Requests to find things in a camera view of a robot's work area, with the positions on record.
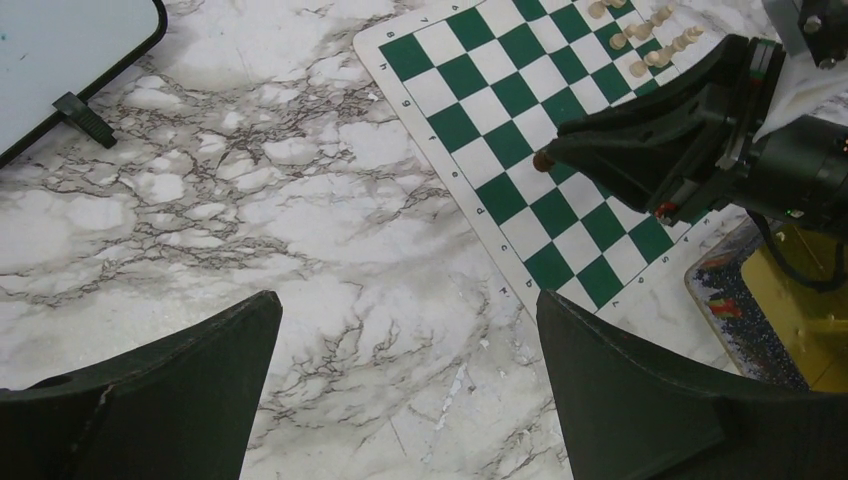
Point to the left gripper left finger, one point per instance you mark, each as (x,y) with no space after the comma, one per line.
(181,407)

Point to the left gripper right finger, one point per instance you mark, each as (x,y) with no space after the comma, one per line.
(631,409)

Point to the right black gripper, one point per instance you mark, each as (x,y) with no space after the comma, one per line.
(737,128)

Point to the white chess pieces group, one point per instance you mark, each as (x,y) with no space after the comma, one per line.
(627,34)

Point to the green white chess board mat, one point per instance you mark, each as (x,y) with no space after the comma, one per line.
(481,86)

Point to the empty gold tin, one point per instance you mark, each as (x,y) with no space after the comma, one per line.
(774,329)

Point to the small whiteboard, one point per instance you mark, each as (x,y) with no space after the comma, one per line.
(56,55)

